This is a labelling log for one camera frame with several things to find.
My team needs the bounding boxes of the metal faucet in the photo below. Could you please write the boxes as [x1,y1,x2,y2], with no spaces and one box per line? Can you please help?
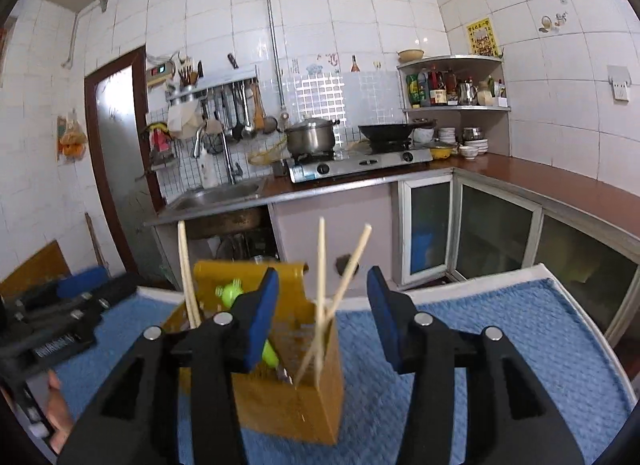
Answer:
[192,124,244,186]

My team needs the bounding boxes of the steel gas stove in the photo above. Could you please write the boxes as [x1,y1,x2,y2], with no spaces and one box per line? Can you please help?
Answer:
[288,141,434,184]

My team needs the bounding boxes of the wooden board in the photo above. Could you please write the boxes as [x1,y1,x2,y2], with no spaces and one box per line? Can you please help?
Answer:
[0,239,72,297]

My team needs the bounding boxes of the white corner shelf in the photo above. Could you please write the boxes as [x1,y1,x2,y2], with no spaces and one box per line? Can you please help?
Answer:
[397,54,512,113]

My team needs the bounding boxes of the person's left hand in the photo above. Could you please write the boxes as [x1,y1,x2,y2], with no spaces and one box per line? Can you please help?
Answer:
[46,369,77,454]

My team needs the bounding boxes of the white wall socket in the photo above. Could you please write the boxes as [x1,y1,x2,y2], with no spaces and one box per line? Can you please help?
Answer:
[607,64,631,104]

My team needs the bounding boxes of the brown framed glass door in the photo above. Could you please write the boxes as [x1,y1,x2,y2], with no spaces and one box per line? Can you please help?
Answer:
[83,45,169,291]

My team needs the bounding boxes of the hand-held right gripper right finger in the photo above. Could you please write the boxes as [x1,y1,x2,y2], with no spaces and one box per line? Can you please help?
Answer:
[366,266,586,465]

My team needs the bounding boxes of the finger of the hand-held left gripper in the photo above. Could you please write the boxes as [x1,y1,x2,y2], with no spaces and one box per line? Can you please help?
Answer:
[10,272,143,341]
[20,266,111,311]

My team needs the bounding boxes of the wall control box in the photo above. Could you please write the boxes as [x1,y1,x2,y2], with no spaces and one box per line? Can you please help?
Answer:
[145,62,176,86]

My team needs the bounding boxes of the row of bottles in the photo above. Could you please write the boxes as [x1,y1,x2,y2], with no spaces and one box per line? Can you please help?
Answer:
[404,65,507,107]

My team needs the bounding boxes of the black wok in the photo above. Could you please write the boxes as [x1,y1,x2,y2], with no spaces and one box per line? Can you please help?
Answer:
[357,119,437,144]

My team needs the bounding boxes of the wooden chopstick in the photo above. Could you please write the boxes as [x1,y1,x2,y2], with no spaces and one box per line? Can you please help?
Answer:
[177,221,197,330]
[182,222,203,328]
[294,224,373,387]

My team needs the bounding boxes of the yellow wall poster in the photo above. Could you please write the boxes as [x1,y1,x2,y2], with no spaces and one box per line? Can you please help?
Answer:
[465,17,499,57]

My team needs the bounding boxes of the blue textured blanket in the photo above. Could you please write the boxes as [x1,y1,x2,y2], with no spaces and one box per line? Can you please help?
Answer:
[50,277,636,465]

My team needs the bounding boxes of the row of hanging kitchen utensils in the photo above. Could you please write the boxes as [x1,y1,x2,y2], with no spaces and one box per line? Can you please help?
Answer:
[202,80,279,142]

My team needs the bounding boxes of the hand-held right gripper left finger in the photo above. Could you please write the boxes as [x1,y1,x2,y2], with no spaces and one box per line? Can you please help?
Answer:
[60,267,281,465]

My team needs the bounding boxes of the utensil cup with tools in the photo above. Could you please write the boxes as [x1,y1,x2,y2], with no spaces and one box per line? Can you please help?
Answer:
[177,55,205,89]

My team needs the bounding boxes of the hanging plastic bag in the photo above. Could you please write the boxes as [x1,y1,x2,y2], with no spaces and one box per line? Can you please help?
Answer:
[56,111,89,162]

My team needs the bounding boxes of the metal wall rack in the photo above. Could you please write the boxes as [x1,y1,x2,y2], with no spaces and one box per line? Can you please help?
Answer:
[167,76,259,106]

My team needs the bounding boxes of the steel cooking pot with lid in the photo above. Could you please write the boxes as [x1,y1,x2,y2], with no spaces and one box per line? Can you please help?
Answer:
[283,116,341,156]

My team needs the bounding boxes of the wall stickers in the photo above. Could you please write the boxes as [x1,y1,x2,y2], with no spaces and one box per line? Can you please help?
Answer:
[539,0,572,34]

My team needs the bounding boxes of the white hanging towel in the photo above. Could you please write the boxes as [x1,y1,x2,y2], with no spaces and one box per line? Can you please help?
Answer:
[167,104,204,140]

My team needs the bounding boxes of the stack of white bowls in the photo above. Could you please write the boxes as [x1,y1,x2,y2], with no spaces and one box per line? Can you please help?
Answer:
[437,127,489,161]

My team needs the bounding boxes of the grey wall pipe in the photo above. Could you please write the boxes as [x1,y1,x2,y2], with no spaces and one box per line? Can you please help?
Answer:
[260,0,289,116]

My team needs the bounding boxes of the white soap bottle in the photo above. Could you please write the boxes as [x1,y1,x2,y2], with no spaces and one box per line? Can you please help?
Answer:
[197,147,219,189]

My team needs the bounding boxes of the green handled peeler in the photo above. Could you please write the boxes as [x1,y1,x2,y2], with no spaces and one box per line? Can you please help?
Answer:
[215,281,294,387]

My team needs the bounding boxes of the kitchen counter with cabinets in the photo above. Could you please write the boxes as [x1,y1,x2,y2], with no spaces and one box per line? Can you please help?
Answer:
[260,152,640,348]

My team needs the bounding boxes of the wire basket with cloths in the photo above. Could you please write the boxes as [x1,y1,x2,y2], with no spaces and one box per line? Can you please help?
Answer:
[144,121,179,169]

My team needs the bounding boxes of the steel kitchen sink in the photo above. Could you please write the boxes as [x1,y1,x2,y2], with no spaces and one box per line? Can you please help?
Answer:
[147,179,268,241]

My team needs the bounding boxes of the yellow perforated utensil holder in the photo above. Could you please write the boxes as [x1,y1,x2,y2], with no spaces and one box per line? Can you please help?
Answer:
[162,260,346,446]

